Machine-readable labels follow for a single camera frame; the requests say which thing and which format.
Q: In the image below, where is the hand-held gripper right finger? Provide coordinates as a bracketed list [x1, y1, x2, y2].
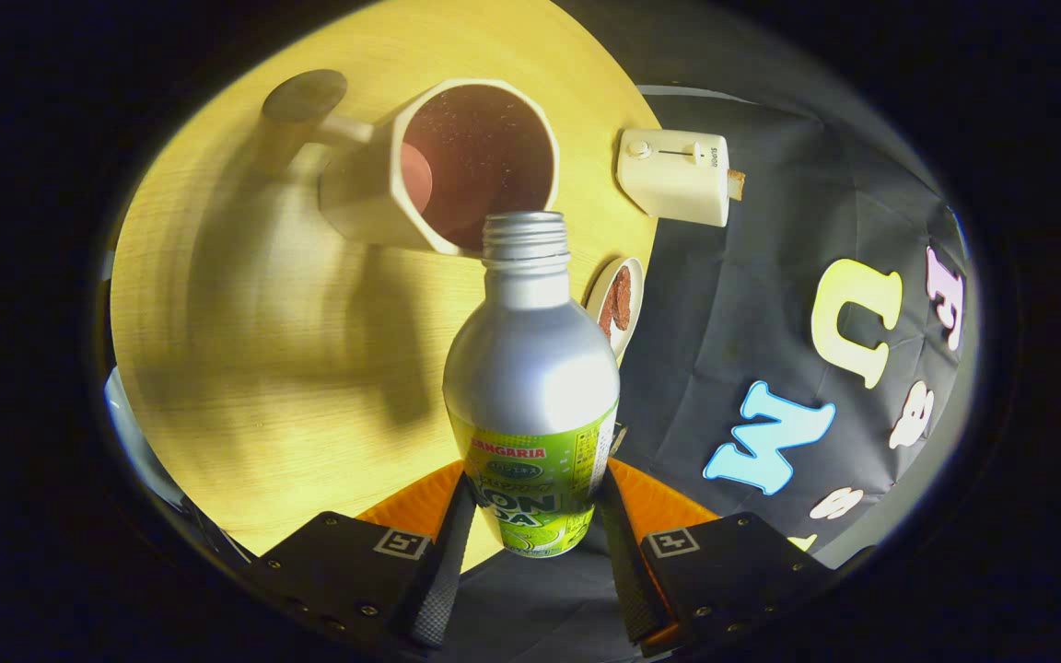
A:
[597, 458, 835, 657]

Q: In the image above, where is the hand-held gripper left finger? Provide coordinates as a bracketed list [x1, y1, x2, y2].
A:
[250, 459, 478, 650]

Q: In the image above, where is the silver bottle with green label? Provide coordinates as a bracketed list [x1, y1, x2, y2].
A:
[443, 211, 621, 559]

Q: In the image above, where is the beige cup with wooden handle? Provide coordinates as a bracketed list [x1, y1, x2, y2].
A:
[261, 69, 560, 257]

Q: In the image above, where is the round white plate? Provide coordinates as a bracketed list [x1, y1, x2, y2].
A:
[584, 257, 645, 360]

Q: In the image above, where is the light wooden table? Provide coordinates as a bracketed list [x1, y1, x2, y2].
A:
[110, 0, 662, 576]

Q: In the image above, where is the white toaster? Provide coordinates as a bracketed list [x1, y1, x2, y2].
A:
[616, 128, 732, 227]

